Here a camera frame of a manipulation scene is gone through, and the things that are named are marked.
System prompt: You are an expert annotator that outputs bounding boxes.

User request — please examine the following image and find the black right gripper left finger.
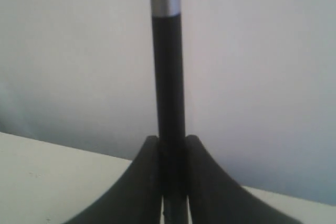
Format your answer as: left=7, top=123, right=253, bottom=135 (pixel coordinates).
left=67, top=136, right=162, bottom=224

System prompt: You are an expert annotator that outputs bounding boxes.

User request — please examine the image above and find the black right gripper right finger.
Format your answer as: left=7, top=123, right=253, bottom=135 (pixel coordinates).
left=185, top=135, right=300, bottom=224

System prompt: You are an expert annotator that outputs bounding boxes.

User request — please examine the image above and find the black paintbrush with blue tip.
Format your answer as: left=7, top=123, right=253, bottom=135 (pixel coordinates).
left=151, top=0, right=188, bottom=223

